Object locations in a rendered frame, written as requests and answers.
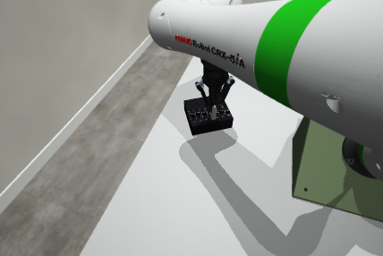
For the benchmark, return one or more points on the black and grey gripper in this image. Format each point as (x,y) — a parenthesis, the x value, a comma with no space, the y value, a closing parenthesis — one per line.
(217,95)

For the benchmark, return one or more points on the black lighting desk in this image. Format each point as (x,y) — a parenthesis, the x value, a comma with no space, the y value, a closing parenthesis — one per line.
(200,120)

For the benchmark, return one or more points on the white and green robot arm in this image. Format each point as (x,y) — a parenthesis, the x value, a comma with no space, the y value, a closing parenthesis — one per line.
(321,58)

